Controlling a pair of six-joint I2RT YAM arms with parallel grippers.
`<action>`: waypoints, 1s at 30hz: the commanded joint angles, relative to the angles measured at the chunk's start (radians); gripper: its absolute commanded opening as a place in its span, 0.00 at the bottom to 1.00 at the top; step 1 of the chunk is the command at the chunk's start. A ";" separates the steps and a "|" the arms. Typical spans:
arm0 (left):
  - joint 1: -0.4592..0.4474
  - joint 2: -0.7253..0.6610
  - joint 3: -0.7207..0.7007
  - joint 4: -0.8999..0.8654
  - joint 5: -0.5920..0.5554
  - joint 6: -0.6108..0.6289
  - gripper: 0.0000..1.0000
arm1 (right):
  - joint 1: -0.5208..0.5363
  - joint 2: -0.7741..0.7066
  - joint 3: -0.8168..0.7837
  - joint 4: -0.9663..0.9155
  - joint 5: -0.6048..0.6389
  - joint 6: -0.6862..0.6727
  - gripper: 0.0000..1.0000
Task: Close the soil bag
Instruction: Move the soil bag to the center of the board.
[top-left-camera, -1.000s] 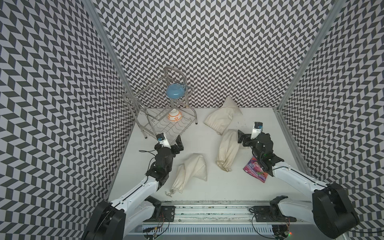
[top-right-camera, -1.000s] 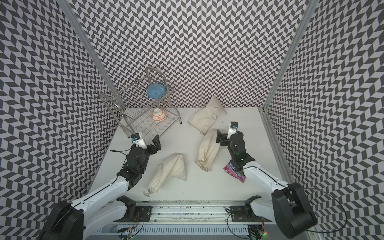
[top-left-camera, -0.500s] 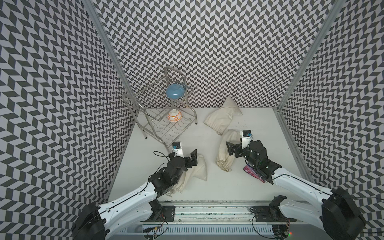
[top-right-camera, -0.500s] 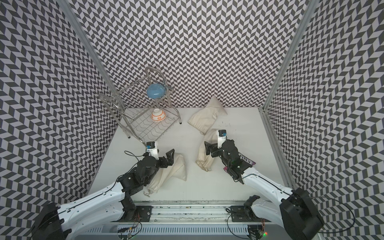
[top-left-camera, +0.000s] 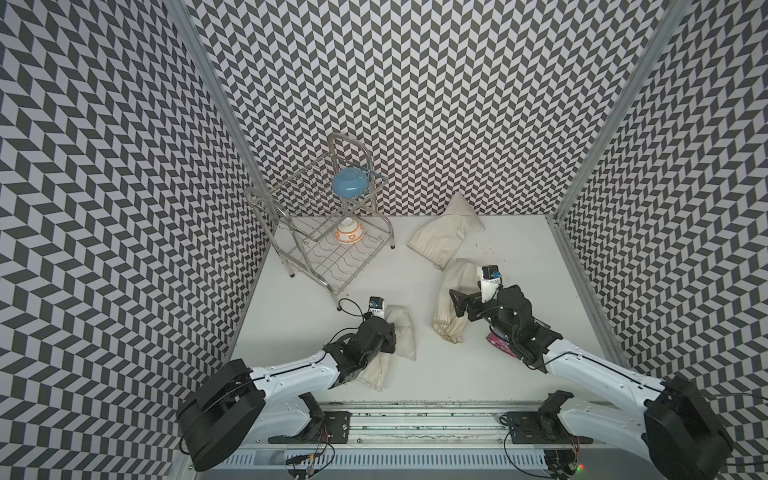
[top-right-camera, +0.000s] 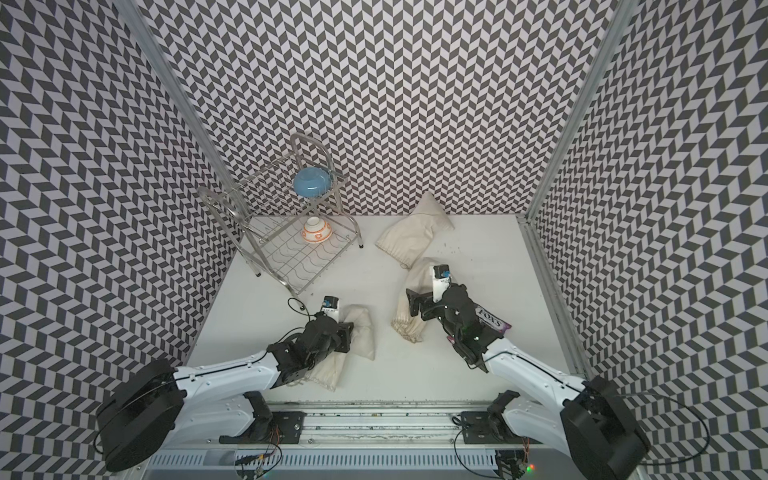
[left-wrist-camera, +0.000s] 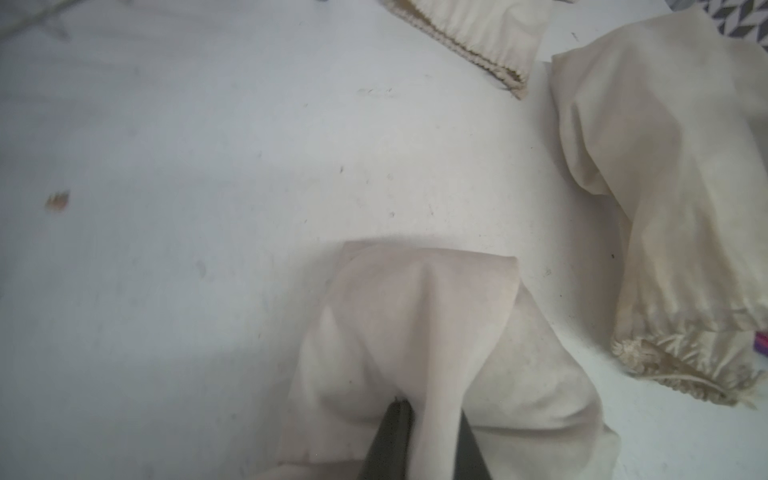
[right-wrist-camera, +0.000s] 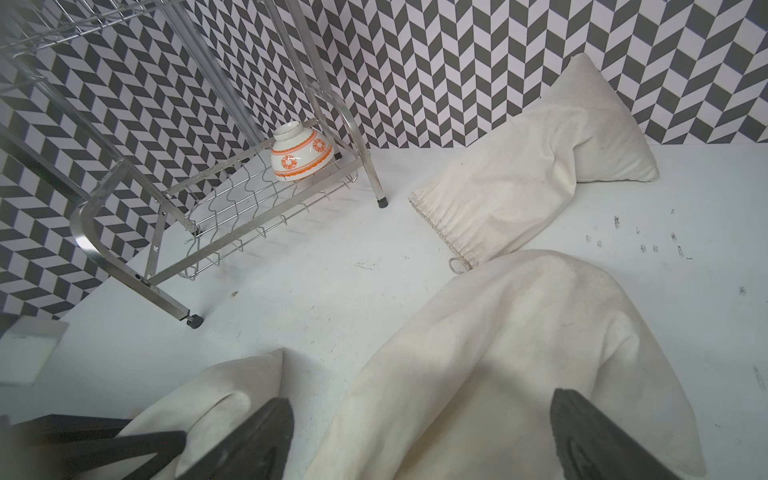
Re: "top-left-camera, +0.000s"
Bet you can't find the cream cloth bag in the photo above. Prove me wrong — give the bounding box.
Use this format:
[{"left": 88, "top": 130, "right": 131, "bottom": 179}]
[
  {"left": 407, "top": 193, "right": 485, "bottom": 270},
  {"left": 356, "top": 304, "right": 418, "bottom": 392}
]

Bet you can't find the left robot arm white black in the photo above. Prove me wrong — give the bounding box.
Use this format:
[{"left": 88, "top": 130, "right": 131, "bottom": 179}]
[{"left": 176, "top": 313, "right": 396, "bottom": 472}]

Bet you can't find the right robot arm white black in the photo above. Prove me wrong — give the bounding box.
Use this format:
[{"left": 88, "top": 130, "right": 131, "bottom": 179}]
[{"left": 449, "top": 285, "right": 734, "bottom": 479}]

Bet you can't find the pink snack packet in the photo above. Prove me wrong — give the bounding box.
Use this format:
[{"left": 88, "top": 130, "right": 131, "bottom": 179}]
[{"left": 486, "top": 332, "right": 517, "bottom": 358}]

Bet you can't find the blue bowl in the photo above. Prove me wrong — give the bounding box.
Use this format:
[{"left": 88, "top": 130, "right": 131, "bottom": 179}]
[{"left": 331, "top": 166, "right": 370, "bottom": 199}]

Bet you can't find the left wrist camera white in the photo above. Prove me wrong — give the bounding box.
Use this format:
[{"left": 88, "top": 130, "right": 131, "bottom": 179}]
[{"left": 367, "top": 296, "right": 386, "bottom": 319}]

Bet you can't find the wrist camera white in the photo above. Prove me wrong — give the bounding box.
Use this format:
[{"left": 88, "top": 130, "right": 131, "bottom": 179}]
[
  {"left": 479, "top": 265, "right": 502, "bottom": 303},
  {"left": 367, "top": 296, "right": 386, "bottom": 319}
]

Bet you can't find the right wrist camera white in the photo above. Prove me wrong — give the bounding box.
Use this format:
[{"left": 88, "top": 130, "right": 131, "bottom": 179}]
[{"left": 479, "top": 265, "right": 502, "bottom": 303}]

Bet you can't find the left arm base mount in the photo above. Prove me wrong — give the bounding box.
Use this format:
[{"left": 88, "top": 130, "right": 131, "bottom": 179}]
[{"left": 267, "top": 393, "right": 351, "bottom": 444}]

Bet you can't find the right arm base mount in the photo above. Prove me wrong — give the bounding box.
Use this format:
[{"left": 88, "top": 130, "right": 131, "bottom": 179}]
[{"left": 499, "top": 390, "right": 594, "bottom": 446}]

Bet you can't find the steel wire dish rack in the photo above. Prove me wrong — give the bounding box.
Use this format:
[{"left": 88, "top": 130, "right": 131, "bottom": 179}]
[{"left": 245, "top": 133, "right": 396, "bottom": 301}]

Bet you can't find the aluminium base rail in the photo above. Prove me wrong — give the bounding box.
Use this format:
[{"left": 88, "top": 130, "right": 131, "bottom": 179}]
[{"left": 179, "top": 400, "right": 679, "bottom": 480}]

